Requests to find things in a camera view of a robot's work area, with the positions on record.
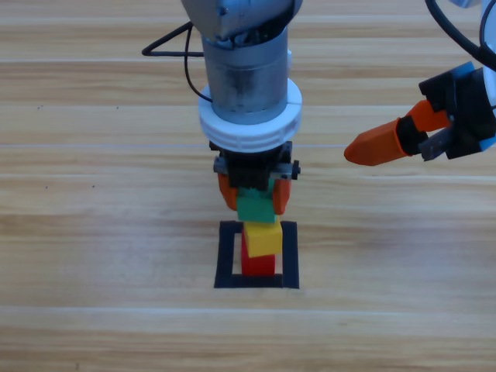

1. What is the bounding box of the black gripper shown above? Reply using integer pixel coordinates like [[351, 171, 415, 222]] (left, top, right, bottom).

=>
[[343, 68, 496, 167], [208, 140, 301, 215]]

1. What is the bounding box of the thick black cable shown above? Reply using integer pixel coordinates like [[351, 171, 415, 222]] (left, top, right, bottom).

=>
[[424, 0, 496, 73]]

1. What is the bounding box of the thin black looped cable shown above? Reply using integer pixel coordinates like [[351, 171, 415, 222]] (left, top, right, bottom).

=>
[[141, 21, 215, 105]]

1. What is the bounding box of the yellow wooden cube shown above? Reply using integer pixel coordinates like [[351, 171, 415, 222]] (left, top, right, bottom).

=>
[[243, 222, 283, 258]]

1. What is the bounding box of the green wooden cube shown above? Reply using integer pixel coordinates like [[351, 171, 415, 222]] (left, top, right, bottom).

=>
[[236, 188, 281, 224]]

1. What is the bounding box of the black tape square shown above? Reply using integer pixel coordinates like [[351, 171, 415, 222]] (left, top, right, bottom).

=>
[[213, 220, 300, 290]]

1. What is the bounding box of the red wooden cube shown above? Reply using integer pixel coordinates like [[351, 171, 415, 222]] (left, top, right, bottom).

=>
[[240, 232, 278, 277]]

